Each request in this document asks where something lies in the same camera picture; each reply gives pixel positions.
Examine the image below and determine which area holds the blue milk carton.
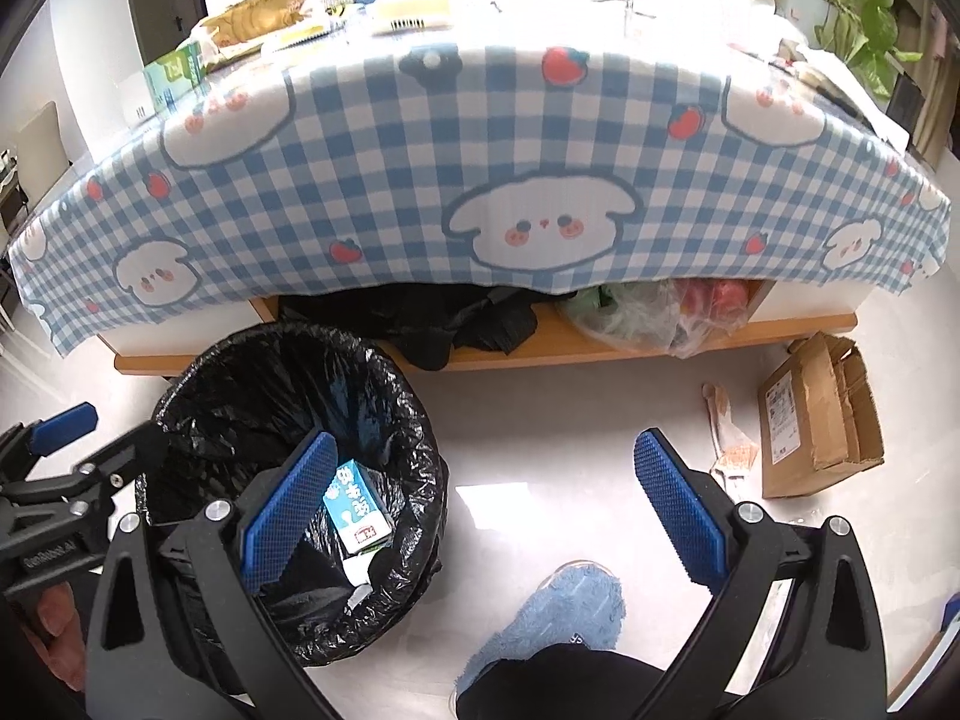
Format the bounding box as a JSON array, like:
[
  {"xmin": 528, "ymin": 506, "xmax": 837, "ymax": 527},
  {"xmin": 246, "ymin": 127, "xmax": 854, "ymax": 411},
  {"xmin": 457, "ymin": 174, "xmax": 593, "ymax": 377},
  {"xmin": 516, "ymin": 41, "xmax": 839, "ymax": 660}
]
[{"xmin": 321, "ymin": 460, "xmax": 391, "ymax": 557}]

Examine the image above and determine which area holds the brown cardboard box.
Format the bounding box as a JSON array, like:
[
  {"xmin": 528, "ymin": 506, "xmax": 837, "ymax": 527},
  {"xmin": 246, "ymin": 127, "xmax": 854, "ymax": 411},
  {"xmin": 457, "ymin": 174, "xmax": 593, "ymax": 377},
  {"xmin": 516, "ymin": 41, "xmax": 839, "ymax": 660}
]
[{"xmin": 757, "ymin": 331, "xmax": 886, "ymax": 500}]

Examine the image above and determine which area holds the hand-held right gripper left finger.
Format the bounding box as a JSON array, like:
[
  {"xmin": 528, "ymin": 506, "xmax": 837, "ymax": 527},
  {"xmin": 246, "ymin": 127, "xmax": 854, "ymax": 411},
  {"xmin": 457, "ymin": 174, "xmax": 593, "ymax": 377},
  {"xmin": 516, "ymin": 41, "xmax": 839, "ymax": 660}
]
[{"xmin": 84, "ymin": 431, "xmax": 353, "ymax": 720}]

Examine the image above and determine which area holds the clear bag of vegetables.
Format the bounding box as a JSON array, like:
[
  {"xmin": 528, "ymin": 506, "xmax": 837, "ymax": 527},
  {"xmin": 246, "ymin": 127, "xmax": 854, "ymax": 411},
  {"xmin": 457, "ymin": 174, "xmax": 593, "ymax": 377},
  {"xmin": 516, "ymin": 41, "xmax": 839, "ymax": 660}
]
[{"xmin": 562, "ymin": 277, "xmax": 755, "ymax": 359}]

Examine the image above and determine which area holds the brown snack bag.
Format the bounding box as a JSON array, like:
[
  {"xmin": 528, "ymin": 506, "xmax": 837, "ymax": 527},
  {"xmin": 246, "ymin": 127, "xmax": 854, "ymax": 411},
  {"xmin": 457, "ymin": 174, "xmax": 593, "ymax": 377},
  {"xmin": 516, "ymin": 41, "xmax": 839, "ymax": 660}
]
[{"xmin": 202, "ymin": 0, "xmax": 316, "ymax": 46}]

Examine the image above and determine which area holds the person's left hand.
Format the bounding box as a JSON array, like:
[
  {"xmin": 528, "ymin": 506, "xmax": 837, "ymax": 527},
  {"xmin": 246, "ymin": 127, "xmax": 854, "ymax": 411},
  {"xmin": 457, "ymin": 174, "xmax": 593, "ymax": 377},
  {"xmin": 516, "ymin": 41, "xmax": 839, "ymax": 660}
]
[{"xmin": 26, "ymin": 581, "xmax": 89, "ymax": 695}]

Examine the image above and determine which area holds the black plastic bag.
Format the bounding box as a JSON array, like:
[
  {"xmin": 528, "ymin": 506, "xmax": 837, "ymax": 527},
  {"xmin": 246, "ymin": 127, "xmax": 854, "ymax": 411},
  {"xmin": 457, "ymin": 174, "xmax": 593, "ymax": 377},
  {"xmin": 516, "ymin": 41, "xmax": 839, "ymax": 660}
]
[{"xmin": 279, "ymin": 283, "xmax": 539, "ymax": 372}]

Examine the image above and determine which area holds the beige chair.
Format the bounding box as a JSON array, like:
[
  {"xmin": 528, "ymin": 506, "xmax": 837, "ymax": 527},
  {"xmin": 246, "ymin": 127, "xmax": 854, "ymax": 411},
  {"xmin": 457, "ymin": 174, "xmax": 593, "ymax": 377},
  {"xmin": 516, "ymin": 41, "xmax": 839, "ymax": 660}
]
[{"xmin": 15, "ymin": 101, "xmax": 76, "ymax": 203}]

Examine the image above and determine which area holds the blue fluffy slipper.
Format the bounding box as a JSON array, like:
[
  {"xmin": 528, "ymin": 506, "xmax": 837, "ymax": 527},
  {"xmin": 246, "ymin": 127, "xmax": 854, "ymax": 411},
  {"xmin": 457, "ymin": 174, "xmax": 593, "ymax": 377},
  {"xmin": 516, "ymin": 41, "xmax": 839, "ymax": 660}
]
[{"xmin": 457, "ymin": 561, "xmax": 627, "ymax": 691}]

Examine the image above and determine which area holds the green potted plant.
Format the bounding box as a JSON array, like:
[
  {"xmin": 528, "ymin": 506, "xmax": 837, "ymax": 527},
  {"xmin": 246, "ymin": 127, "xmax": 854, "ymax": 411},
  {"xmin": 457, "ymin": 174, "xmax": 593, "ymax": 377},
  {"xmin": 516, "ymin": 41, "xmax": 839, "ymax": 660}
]
[{"xmin": 733, "ymin": 0, "xmax": 923, "ymax": 98}]

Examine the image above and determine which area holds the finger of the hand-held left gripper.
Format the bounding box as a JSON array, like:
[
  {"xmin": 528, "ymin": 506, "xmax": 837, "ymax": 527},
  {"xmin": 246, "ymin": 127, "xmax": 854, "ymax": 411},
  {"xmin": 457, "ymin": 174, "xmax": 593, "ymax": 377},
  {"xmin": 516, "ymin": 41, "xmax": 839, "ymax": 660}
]
[
  {"xmin": 0, "ymin": 403, "xmax": 100, "ymax": 467},
  {"xmin": 45, "ymin": 420, "xmax": 170, "ymax": 500}
]

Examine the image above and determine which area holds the green tissue box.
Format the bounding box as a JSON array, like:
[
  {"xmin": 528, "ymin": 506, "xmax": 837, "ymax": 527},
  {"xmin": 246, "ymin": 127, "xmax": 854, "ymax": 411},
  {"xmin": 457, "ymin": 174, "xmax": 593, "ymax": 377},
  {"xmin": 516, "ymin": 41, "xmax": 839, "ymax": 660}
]
[{"xmin": 120, "ymin": 41, "xmax": 218, "ymax": 121}]

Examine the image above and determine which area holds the person's leg in black pants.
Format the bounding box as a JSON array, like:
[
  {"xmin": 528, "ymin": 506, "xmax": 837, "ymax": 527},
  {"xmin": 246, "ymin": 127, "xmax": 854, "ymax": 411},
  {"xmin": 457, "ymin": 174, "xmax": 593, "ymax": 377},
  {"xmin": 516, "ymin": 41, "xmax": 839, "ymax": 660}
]
[{"xmin": 456, "ymin": 643, "xmax": 676, "ymax": 720}]

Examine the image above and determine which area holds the wooden coffee table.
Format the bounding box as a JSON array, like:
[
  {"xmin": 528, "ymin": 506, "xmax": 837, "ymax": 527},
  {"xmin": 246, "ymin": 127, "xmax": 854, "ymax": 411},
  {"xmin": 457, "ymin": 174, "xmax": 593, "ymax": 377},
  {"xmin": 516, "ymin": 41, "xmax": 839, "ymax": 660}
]
[{"xmin": 112, "ymin": 277, "xmax": 860, "ymax": 376}]

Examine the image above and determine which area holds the blue checked printed tablecloth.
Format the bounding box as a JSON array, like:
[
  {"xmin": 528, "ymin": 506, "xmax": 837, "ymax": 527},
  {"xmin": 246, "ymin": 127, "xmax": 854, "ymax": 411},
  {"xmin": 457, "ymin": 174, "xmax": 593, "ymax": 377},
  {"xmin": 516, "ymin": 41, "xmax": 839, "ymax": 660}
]
[{"xmin": 6, "ymin": 41, "xmax": 952, "ymax": 357}]

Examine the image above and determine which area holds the waste bin with black liner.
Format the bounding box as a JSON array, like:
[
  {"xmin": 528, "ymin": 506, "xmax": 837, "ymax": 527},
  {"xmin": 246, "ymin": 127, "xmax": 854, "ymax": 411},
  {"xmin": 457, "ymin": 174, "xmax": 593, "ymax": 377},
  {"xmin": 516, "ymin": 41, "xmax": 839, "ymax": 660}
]
[{"xmin": 133, "ymin": 321, "xmax": 451, "ymax": 668}]

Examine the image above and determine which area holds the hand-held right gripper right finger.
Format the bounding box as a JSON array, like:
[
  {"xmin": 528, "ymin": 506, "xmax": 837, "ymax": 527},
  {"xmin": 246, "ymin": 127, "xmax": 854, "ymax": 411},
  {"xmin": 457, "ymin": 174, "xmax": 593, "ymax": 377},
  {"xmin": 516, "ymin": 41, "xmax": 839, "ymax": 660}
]
[{"xmin": 634, "ymin": 427, "xmax": 890, "ymax": 720}]

